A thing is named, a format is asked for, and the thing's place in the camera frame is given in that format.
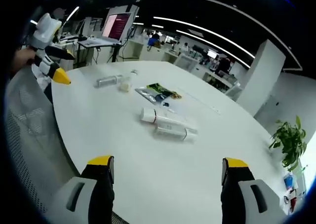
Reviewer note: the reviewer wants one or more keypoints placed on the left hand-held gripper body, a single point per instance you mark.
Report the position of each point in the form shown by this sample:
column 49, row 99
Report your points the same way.
column 44, row 34

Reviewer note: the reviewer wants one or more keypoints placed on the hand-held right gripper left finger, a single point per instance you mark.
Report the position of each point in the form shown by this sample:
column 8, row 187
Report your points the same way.
column 98, row 184

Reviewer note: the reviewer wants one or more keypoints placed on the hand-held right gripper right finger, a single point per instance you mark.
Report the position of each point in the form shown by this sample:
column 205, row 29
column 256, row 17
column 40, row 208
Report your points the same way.
column 237, row 184

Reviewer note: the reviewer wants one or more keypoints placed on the small cream skincare jar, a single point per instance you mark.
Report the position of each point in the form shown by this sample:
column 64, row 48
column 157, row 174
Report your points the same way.
column 125, row 85

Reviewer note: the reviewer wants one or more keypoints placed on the clear skincare bottle white cap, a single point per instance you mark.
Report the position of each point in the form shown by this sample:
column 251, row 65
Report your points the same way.
column 172, row 131

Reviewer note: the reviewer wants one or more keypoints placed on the white skincare bottle red band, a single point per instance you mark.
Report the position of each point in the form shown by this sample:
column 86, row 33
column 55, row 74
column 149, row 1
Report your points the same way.
column 158, row 118

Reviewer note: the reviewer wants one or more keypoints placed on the person's left hand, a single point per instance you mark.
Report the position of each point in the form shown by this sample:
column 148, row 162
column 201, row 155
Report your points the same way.
column 22, row 57

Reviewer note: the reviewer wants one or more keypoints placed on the black standing desk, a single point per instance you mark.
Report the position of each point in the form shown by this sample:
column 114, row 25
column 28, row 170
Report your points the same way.
column 97, row 46

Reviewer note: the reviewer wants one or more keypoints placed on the laptop with pink screen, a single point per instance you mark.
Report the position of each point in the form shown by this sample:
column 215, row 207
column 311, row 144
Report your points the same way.
column 114, row 27

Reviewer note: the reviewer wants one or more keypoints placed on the green potted plant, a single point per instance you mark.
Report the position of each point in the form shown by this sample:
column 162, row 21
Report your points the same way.
column 290, row 142

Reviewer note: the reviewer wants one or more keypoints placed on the grey mesh office chair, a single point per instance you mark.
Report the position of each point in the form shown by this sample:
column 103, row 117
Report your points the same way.
column 29, row 135

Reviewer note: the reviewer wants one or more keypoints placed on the silver foil packet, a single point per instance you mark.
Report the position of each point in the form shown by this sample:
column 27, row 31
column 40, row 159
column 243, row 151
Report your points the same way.
column 147, row 93

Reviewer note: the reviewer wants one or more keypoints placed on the small blue and white sachet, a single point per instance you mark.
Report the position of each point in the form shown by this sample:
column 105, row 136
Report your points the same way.
column 166, row 103

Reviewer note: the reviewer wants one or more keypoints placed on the green and black packet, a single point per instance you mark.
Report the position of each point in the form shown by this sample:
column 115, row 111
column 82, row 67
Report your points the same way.
column 161, row 89

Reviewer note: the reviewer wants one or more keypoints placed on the white pillar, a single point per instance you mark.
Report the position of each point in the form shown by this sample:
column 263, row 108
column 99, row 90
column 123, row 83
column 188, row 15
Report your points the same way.
column 264, row 76

